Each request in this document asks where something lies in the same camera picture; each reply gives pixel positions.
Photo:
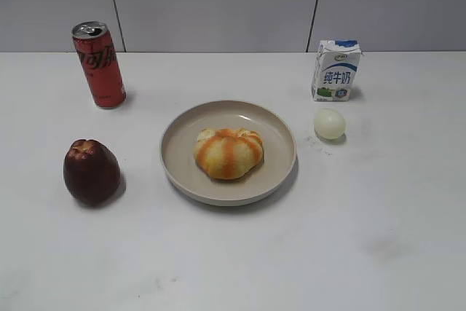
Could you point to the orange striped croissant bread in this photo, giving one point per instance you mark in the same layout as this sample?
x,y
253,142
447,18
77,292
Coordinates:
x,y
228,154

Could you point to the beige round plate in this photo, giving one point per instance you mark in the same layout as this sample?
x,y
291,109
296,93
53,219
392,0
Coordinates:
x,y
276,167

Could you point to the white egg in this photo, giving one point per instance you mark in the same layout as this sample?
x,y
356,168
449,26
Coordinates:
x,y
329,124

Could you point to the white blue milk carton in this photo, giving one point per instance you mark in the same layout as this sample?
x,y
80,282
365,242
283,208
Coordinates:
x,y
336,66

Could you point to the dark red wax apple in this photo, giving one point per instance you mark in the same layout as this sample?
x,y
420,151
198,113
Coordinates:
x,y
91,172

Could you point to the red cola can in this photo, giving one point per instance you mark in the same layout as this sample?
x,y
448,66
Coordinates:
x,y
95,49

